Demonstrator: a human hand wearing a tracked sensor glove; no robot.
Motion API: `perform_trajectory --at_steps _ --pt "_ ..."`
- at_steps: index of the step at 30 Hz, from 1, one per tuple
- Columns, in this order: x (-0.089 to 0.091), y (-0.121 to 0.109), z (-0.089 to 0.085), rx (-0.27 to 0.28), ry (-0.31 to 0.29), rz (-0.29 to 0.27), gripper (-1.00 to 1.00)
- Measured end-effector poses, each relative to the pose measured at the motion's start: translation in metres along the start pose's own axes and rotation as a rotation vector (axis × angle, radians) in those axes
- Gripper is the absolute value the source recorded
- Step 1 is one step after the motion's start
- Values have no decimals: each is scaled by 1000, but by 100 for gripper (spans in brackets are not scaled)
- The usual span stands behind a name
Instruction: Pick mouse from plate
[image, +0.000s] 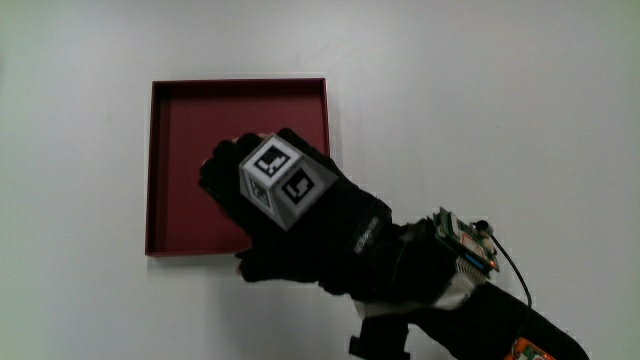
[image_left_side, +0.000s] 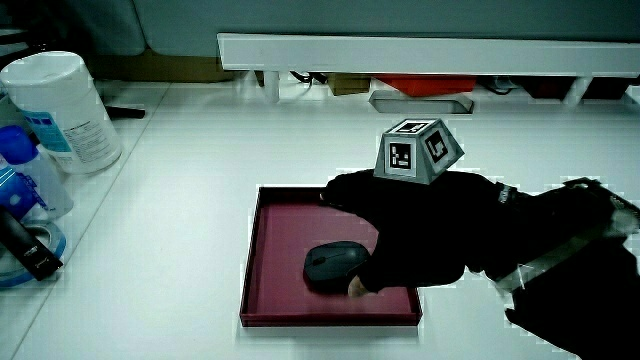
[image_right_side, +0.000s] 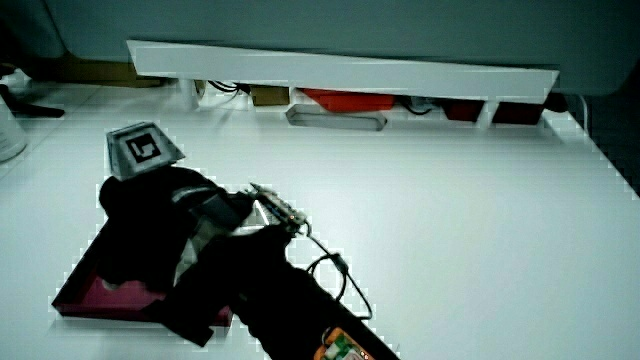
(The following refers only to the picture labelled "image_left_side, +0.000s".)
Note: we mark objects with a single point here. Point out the person's right hand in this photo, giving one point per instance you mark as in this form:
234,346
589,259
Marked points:
425,225

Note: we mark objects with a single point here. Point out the dark grey computer mouse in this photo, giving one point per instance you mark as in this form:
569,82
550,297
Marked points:
330,262

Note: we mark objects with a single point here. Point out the maroon square plate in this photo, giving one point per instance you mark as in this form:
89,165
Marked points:
285,280

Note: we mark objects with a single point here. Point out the person's right forearm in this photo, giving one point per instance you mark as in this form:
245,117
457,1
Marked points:
575,300

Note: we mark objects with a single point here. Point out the red box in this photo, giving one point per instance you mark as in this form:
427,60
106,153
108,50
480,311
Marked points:
425,84

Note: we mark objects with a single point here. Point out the brown cardboard box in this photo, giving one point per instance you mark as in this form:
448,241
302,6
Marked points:
349,84

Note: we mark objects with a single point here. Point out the white desk shelf riser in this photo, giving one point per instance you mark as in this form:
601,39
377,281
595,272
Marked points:
400,52

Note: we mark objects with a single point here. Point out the large cardboard box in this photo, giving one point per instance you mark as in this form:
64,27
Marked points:
160,67

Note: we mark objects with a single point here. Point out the blue tape roll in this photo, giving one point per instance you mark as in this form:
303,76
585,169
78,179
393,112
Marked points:
55,240

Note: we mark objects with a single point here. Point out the white wipes canister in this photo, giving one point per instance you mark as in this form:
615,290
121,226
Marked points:
60,100

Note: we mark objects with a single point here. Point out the black flat stick device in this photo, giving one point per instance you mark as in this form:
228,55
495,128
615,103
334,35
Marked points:
25,247

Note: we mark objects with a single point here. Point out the blue-capped bottle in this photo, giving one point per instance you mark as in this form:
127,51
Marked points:
22,170

